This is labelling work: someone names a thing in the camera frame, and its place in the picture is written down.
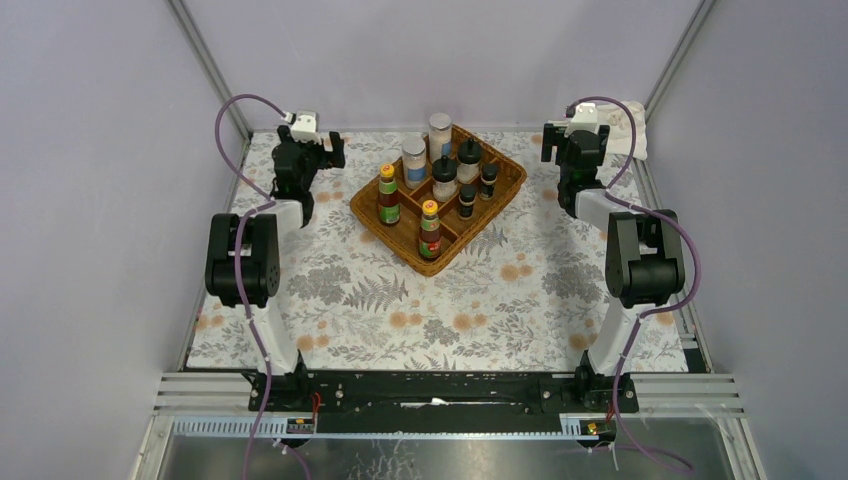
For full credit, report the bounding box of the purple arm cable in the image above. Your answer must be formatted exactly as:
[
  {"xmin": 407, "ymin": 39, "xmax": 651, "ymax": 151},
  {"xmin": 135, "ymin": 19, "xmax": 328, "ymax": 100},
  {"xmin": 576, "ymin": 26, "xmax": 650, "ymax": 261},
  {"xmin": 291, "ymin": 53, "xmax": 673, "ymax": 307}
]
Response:
[
  {"xmin": 214, "ymin": 93, "xmax": 313, "ymax": 480},
  {"xmin": 564, "ymin": 96, "xmax": 702, "ymax": 475}
]

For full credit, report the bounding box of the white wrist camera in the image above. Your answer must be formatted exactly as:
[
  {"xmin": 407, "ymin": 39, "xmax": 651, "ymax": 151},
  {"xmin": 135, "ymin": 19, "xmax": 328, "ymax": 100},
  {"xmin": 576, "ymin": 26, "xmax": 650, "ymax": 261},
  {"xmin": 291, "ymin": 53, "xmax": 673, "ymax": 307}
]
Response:
[
  {"xmin": 565, "ymin": 102, "xmax": 600, "ymax": 136},
  {"xmin": 282, "ymin": 110, "xmax": 322, "ymax": 143}
]

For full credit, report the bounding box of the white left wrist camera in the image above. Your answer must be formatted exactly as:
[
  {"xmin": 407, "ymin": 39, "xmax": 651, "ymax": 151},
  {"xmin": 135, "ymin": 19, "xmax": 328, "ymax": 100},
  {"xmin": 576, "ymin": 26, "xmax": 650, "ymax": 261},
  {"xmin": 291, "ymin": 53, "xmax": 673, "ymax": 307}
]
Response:
[{"xmin": 282, "ymin": 110, "xmax": 322, "ymax": 143}]

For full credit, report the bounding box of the green sauce bottle yellow cap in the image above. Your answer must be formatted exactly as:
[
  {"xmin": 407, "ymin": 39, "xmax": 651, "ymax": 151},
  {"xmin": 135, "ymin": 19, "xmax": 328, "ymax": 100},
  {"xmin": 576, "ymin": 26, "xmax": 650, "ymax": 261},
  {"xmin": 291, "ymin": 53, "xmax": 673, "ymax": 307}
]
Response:
[{"xmin": 378, "ymin": 163, "xmax": 400, "ymax": 226}]

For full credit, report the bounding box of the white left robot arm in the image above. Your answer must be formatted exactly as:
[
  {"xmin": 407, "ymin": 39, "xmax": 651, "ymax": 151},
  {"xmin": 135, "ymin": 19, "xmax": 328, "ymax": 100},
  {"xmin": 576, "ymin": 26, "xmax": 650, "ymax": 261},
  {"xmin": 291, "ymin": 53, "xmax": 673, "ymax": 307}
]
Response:
[{"xmin": 204, "ymin": 125, "xmax": 346, "ymax": 411}]

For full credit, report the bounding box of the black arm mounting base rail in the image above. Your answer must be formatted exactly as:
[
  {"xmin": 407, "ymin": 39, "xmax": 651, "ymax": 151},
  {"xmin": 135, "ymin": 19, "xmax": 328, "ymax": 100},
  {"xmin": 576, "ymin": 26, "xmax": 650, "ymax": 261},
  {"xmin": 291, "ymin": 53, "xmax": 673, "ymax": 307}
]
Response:
[{"xmin": 241, "ymin": 367, "xmax": 639, "ymax": 434}]

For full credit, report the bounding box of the red sauce bottle yellow cap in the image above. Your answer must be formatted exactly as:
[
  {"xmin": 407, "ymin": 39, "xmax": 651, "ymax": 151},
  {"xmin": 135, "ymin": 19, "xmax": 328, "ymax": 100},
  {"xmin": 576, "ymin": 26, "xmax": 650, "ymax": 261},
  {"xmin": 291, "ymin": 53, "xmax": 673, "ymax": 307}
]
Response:
[{"xmin": 418, "ymin": 200, "xmax": 442, "ymax": 260}]

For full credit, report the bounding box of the small dark pepper jar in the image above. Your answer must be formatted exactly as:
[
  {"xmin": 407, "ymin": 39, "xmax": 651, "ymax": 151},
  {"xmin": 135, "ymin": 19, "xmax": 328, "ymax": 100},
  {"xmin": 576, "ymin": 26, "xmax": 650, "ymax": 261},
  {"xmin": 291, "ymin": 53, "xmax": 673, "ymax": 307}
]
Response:
[{"xmin": 478, "ymin": 163, "xmax": 499, "ymax": 201}]

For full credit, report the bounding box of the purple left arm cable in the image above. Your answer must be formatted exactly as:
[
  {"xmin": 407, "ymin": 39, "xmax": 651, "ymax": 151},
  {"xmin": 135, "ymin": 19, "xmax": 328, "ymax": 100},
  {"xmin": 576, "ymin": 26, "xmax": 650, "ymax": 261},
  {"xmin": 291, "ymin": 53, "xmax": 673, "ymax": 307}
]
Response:
[{"xmin": 214, "ymin": 93, "xmax": 313, "ymax": 480}]

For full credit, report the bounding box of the silver lid white grain jar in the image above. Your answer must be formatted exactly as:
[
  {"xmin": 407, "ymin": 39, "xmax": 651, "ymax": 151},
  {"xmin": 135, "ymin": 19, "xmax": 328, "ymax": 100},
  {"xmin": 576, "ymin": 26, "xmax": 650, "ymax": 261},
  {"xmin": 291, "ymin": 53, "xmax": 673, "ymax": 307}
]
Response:
[{"xmin": 428, "ymin": 112, "xmax": 453, "ymax": 163}]

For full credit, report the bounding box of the silver lid jar blue label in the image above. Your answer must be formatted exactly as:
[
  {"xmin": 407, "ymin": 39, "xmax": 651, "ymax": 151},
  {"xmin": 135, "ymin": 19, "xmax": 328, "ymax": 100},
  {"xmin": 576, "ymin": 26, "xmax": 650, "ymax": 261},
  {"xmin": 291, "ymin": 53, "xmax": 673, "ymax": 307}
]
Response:
[{"xmin": 401, "ymin": 136, "xmax": 427, "ymax": 190}]

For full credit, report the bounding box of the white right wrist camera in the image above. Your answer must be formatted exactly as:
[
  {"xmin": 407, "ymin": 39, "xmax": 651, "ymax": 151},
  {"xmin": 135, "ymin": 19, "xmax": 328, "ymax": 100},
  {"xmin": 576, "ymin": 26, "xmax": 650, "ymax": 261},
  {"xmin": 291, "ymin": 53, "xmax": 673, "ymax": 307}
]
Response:
[{"xmin": 565, "ymin": 102, "xmax": 600, "ymax": 136}]

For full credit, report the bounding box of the small pepper jar black cap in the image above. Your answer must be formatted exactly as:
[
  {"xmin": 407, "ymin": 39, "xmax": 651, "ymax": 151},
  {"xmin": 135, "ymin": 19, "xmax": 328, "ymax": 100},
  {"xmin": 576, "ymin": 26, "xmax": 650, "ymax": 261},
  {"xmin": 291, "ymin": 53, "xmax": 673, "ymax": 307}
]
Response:
[{"xmin": 458, "ymin": 184, "xmax": 477, "ymax": 220}]

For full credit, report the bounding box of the white jar wide black lid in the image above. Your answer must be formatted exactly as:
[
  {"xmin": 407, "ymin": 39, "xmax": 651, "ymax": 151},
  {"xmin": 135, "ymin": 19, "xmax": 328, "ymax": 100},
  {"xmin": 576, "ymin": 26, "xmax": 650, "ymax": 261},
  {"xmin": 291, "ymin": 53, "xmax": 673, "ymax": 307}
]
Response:
[{"xmin": 432, "ymin": 156, "xmax": 457, "ymax": 203}]

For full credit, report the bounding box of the white bottle black cap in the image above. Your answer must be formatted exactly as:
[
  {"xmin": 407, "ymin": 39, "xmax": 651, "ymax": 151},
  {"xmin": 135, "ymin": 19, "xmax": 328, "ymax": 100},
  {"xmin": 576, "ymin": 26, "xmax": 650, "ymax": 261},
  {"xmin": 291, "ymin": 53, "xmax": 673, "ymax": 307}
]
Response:
[{"xmin": 457, "ymin": 138, "xmax": 483, "ymax": 184}]

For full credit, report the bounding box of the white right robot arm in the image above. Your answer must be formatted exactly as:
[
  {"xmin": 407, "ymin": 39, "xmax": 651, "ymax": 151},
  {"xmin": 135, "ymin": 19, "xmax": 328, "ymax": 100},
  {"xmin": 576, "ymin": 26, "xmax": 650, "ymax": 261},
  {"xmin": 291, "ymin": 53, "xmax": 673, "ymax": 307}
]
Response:
[{"xmin": 541, "ymin": 121, "xmax": 685, "ymax": 412}]

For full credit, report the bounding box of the white crumpled cloth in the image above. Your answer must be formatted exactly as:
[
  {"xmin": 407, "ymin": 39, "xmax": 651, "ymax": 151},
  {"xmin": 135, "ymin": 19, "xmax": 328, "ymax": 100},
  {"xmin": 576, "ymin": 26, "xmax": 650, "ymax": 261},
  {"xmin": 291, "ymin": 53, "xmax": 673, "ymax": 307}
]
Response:
[{"xmin": 598, "ymin": 101, "xmax": 648, "ymax": 161}]

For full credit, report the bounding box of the brown wicker divided basket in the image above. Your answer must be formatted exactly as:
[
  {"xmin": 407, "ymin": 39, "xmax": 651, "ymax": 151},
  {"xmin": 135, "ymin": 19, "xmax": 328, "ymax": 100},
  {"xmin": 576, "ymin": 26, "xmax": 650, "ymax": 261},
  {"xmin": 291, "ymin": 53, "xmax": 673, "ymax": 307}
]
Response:
[{"xmin": 350, "ymin": 125, "xmax": 527, "ymax": 277}]

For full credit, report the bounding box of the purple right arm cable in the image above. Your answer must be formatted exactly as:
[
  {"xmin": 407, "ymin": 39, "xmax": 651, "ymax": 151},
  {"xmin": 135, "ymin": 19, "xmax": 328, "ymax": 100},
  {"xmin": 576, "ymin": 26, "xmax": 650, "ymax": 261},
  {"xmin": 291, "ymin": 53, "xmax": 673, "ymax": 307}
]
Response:
[{"xmin": 564, "ymin": 96, "xmax": 702, "ymax": 475}]

